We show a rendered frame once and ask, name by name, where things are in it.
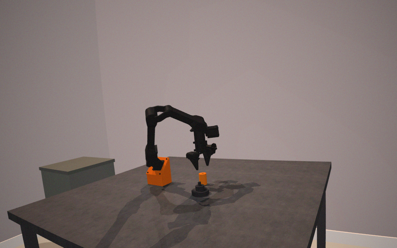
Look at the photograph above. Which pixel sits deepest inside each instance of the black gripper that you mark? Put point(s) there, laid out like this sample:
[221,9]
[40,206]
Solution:
[194,156]

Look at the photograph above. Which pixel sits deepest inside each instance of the orange tapered knob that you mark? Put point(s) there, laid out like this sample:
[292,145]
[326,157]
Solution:
[203,178]

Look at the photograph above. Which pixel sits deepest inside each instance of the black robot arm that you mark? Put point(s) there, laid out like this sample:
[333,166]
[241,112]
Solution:
[199,127]

